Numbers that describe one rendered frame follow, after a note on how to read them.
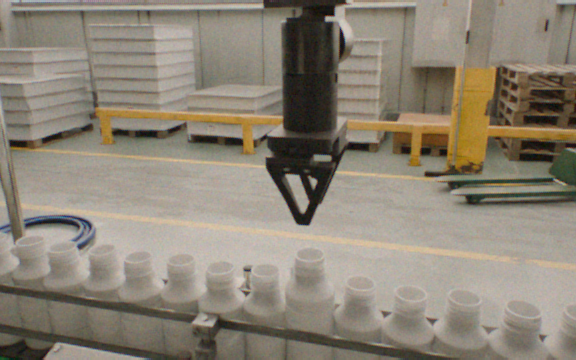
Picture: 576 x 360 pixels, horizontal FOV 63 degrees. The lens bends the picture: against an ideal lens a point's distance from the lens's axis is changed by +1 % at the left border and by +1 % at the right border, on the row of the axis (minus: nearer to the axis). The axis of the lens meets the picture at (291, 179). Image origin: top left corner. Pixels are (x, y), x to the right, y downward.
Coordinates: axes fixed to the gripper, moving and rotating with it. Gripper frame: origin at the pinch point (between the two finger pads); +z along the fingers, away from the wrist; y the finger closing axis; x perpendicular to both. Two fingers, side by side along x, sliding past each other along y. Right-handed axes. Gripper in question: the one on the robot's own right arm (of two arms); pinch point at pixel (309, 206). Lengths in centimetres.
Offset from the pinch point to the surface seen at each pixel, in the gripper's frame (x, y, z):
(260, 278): 6.1, 0.0, 10.0
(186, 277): 16.3, 0.5, 11.5
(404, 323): -11.0, -0.8, 12.7
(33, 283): 39.2, -0.9, 14.9
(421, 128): -16, 480, 97
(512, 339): -22.1, -0.6, 12.8
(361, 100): 56, 528, 77
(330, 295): -2.5, -0.3, 10.8
